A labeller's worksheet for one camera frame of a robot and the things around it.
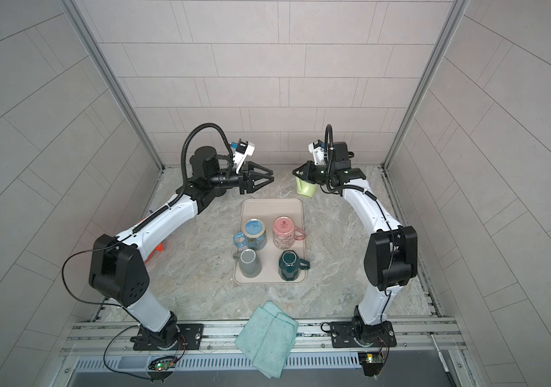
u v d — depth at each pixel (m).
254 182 0.66
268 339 0.69
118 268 0.44
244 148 0.63
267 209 1.01
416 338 0.74
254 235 0.82
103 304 0.79
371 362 0.68
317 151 0.77
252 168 0.69
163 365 0.64
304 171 0.75
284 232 0.83
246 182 0.64
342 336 0.71
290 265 0.75
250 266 0.78
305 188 0.83
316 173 0.74
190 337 0.71
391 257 0.49
